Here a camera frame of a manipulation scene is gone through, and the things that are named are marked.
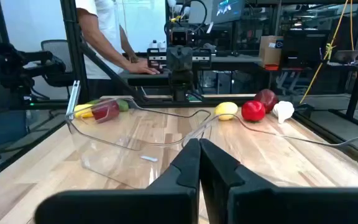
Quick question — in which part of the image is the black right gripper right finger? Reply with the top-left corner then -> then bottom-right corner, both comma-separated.
199,138 -> 358,224

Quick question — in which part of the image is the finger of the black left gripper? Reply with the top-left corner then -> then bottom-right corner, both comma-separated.
166,49 -> 181,73
180,49 -> 194,73

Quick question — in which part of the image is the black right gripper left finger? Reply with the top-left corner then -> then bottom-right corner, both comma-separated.
34,138 -> 201,224

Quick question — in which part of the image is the yellow lemon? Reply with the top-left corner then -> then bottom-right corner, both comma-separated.
213,101 -> 239,121

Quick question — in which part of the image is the dark red bell pepper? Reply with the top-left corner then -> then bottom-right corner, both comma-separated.
91,100 -> 121,123

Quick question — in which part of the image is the bright red apple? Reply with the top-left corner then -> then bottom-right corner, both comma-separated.
241,100 -> 266,123

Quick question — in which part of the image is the white garlic bulb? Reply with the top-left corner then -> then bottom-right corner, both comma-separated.
272,100 -> 295,124

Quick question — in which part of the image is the person's hand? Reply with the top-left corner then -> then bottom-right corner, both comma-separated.
126,58 -> 161,75

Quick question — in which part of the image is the person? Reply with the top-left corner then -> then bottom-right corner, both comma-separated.
75,0 -> 161,100

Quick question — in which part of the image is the brown cardboard box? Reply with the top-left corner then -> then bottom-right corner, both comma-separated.
259,35 -> 285,66

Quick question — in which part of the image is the dark red round fruit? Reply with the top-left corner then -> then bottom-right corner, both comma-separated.
253,88 -> 279,114

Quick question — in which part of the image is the grey mesh office chair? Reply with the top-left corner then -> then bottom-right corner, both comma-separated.
40,39 -> 76,88

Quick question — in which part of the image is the black computer monitor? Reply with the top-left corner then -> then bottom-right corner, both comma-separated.
280,29 -> 331,70

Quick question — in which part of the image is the black standing desk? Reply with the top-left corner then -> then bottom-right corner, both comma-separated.
326,60 -> 358,131

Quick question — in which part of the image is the black machine with green lights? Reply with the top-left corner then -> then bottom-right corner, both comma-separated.
0,24 -> 67,110

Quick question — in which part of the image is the grey laptop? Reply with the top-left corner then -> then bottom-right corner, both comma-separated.
330,49 -> 358,65

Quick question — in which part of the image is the blue bulky object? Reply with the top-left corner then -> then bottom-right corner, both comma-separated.
0,110 -> 29,150

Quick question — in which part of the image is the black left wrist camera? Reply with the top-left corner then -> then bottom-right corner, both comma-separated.
169,27 -> 188,47

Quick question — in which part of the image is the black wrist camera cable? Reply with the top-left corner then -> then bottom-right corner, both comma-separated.
165,0 -> 208,35

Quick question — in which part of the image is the wall-mounted display screen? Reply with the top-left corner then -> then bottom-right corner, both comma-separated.
211,0 -> 246,25

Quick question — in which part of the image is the silver metal bracket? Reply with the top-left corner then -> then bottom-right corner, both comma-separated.
65,80 -> 81,121

